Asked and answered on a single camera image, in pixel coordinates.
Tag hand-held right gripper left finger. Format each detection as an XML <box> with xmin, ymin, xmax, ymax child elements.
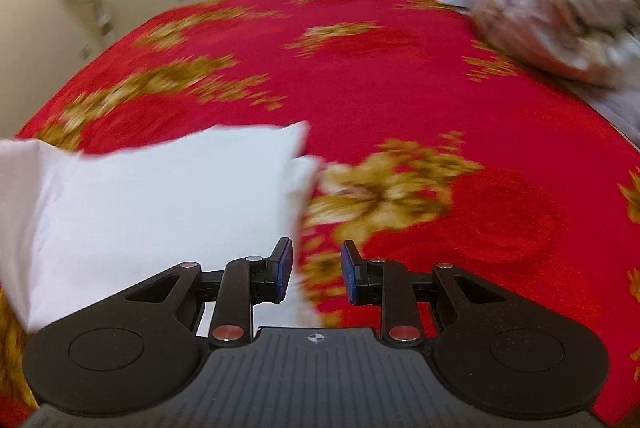
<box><xmin>125</xmin><ymin>237</ymin><xmax>294</xmax><ymax>350</ymax></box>

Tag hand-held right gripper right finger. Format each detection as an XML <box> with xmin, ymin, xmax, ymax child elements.
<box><xmin>340</xmin><ymin>239</ymin><xmax>506</xmax><ymax>350</ymax></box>

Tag white cotton garment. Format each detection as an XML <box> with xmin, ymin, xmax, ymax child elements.
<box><xmin>0</xmin><ymin>120</ymin><xmax>326</xmax><ymax>334</ymax></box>

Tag red floral blanket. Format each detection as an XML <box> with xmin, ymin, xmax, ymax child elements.
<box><xmin>0</xmin><ymin>0</ymin><xmax>640</xmax><ymax>428</ymax></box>

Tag grey bed sheet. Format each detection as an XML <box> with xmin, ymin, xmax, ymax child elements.
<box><xmin>580</xmin><ymin>78</ymin><xmax>640</xmax><ymax>144</ymax></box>

